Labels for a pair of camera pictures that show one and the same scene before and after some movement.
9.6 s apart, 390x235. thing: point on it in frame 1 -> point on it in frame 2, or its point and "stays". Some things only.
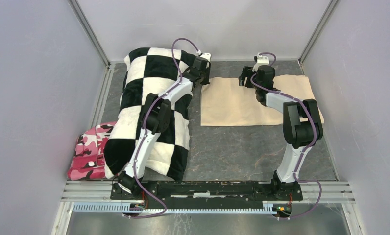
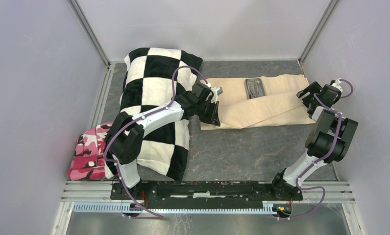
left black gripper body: [206, 76] -> [204, 111]
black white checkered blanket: [154, 72] stays
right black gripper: [246, 72] -> [313, 88]
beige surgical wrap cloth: [225, 103] stays
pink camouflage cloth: [88, 163] stays
